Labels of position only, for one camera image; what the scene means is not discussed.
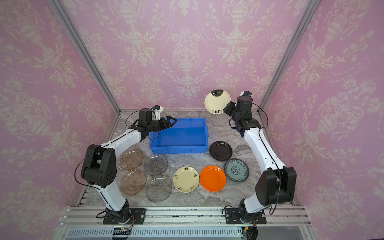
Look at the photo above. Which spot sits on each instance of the blue plastic bin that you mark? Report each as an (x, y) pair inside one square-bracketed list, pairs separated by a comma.
[(187, 136)]

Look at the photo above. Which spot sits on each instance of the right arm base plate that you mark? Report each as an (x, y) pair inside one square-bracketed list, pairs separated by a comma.
[(234, 216)]

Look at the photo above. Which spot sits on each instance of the aluminium front rail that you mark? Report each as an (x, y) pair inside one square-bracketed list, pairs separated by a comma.
[(186, 223)]

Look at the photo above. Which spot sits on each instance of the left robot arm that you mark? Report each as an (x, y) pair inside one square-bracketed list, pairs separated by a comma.
[(99, 167)]

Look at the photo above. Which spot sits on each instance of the brown glass plate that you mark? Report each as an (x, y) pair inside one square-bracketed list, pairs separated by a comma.
[(133, 182), (131, 159)]

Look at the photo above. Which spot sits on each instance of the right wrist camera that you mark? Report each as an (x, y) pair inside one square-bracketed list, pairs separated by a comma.
[(246, 94)]

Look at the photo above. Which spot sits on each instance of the cream plate with black patch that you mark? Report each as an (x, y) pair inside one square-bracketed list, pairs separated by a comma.
[(216, 101)]

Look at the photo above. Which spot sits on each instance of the orange round plate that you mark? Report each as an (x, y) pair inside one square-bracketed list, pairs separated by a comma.
[(213, 178)]

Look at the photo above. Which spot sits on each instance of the black round plate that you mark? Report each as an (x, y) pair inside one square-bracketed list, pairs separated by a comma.
[(221, 151)]

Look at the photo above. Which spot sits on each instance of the grey glass plate upper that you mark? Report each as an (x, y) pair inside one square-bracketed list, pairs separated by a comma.
[(156, 164)]

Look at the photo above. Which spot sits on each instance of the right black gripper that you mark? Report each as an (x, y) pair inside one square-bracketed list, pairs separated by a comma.
[(232, 106)]

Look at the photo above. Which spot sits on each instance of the grey glass plate lower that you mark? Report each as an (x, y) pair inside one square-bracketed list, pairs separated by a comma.
[(159, 187)]

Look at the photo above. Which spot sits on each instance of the grey glass plate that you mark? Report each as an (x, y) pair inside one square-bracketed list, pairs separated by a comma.
[(156, 164), (159, 187)]

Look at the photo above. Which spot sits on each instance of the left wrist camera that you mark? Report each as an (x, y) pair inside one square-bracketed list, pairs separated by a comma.
[(157, 111)]

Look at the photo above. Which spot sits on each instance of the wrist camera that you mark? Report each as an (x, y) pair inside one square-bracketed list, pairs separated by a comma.
[(157, 111), (246, 94)]

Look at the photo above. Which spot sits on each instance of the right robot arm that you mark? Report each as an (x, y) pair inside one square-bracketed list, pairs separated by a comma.
[(277, 182)]

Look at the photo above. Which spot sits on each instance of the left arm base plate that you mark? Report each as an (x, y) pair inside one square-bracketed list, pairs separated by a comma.
[(134, 216)]

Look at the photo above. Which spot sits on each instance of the blue floral patterned plate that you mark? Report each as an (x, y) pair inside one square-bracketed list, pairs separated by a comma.
[(236, 170)]

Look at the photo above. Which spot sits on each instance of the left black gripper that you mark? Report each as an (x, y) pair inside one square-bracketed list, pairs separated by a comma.
[(168, 124)]

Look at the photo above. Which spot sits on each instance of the cream plate with flowers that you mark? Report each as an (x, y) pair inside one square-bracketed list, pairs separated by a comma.
[(186, 179)]

